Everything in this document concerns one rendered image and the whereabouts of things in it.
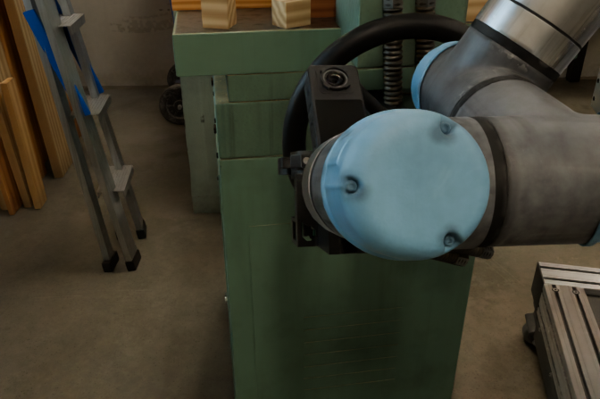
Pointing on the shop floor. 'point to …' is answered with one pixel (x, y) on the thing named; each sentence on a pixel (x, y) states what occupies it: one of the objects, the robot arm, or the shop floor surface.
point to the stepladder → (61, 63)
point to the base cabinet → (329, 304)
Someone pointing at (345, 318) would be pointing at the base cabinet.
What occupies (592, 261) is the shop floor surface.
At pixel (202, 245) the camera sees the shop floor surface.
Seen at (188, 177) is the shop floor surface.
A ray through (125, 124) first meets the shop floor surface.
